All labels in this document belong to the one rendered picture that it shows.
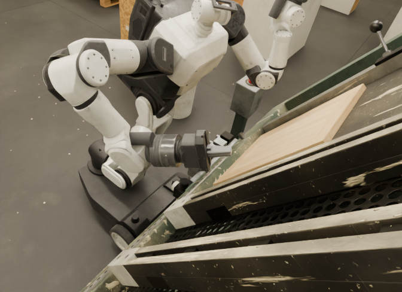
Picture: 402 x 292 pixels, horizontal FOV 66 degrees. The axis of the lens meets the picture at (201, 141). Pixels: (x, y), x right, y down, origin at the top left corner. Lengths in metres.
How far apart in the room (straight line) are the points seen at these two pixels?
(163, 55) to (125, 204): 1.21
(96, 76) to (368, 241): 0.57
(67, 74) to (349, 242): 0.59
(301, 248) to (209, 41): 0.82
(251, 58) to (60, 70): 0.78
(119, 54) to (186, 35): 0.30
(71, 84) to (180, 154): 0.30
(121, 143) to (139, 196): 1.23
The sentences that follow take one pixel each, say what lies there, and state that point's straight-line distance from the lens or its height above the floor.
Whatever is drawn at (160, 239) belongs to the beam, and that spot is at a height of 0.89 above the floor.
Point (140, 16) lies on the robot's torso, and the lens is 1.12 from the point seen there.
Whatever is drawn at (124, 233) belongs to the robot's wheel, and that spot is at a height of 0.20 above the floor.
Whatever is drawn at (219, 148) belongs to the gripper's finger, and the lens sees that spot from 0.79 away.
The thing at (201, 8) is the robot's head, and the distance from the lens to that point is 0.98.
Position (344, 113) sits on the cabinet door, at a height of 1.30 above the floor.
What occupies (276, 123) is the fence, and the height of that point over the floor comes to 0.96.
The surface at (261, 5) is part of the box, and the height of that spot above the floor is 0.62.
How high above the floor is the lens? 1.79
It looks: 44 degrees down
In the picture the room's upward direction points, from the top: 11 degrees clockwise
